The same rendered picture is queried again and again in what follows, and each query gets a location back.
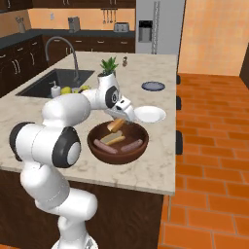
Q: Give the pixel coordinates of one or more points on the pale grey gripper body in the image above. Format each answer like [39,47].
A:
[120,114]

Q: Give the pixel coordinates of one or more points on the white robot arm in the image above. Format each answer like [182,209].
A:
[64,110]

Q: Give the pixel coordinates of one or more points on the tan hot dog bun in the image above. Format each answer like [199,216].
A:
[112,138]
[116,124]

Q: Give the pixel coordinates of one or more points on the white plate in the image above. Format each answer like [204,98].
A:
[150,114]

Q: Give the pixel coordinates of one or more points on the pinkish brown sausage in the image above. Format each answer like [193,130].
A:
[105,146]
[131,146]

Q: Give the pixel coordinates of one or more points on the dark blue plate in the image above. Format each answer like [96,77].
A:
[153,86]

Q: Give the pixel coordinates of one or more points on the brown wooden bowl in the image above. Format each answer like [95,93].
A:
[118,157]

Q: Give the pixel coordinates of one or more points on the yellow green sponge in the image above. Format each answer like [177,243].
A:
[85,88]

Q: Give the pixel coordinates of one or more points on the green plant in white pot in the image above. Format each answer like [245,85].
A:
[108,66]

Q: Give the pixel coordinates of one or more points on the black stool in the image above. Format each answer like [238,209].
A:
[178,79]
[179,142]
[178,103]

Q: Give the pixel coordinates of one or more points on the yellow lemon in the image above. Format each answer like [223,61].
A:
[65,90]

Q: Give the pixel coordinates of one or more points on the white soap dispenser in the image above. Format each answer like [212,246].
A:
[55,91]

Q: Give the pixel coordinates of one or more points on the grey curved tap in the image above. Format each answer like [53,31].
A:
[75,58]

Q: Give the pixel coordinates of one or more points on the dark sink basin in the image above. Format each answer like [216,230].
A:
[42,84]

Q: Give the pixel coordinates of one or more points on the silver toaster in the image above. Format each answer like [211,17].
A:
[121,27]

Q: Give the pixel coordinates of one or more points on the silver fridge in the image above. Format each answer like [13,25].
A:
[165,26]

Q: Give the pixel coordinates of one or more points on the grey knife block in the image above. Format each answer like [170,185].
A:
[74,24]

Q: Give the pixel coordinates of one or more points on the dark brown island cabinet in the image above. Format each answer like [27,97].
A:
[129,217]

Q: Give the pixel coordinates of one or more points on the dark brown lower cupboards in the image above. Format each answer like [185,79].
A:
[22,58]

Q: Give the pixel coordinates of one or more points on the dark brown cupboards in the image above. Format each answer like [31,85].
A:
[81,3]
[22,58]

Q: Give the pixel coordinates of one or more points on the dark brown upper cupboards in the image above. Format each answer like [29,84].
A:
[81,3]

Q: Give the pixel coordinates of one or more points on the pot with kitchen tools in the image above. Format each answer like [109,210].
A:
[20,25]

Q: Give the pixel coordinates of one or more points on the rail with hanging tools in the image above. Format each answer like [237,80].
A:
[109,14]

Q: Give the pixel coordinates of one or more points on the white wall socket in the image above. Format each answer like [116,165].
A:
[52,16]

